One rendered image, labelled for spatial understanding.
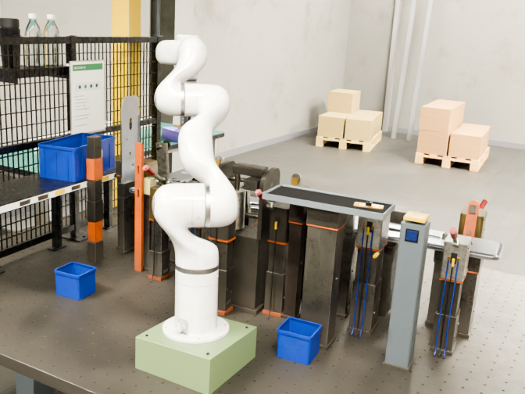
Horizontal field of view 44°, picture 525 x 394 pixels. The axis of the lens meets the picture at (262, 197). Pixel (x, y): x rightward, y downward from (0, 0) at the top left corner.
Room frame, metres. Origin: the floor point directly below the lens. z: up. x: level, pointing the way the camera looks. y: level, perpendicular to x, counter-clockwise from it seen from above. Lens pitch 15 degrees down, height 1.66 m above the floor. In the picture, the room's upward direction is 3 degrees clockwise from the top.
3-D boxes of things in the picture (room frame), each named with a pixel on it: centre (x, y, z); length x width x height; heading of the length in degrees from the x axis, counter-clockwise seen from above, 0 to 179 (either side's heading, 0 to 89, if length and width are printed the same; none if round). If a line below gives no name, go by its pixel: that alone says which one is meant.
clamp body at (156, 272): (2.26, 0.38, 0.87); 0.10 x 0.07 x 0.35; 156
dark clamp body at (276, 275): (2.03, -0.07, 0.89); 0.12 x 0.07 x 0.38; 156
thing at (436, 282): (2.02, -0.60, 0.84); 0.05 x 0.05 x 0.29; 66
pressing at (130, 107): (2.55, 0.54, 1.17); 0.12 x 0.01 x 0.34; 156
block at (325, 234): (1.84, -0.19, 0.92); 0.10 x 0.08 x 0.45; 66
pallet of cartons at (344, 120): (9.32, -1.22, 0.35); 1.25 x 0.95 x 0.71; 152
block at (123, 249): (2.55, 0.54, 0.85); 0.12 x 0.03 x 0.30; 156
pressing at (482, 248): (2.24, -0.14, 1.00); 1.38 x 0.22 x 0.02; 66
